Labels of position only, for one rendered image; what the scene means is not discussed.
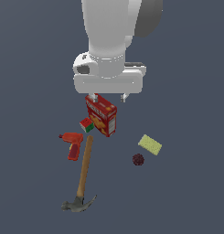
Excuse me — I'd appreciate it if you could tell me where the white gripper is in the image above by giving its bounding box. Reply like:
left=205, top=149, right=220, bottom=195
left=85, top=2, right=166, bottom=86
left=72, top=52, right=147, bottom=103

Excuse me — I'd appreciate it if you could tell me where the red cracker box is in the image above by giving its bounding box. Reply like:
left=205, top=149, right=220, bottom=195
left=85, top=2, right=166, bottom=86
left=84, top=94, right=118, bottom=138

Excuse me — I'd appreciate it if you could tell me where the colourful puzzle cube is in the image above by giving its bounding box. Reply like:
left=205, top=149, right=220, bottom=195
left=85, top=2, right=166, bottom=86
left=79, top=117, right=95, bottom=133

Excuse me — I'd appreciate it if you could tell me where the red power drill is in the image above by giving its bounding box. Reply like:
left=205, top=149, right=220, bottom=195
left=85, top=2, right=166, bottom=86
left=58, top=132, right=84, bottom=162

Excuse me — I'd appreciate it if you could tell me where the yellow sponge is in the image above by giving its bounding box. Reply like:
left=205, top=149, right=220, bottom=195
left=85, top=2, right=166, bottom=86
left=137, top=133, right=163, bottom=156

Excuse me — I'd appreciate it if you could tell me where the dark red plum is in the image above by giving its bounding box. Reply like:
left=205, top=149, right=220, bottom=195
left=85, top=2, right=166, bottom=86
left=132, top=153, right=145, bottom=166

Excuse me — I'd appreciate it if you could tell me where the wooden handle claw hammer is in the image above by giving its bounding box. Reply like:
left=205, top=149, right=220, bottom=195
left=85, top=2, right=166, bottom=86
left=60, top=134, right=98, bottom=213

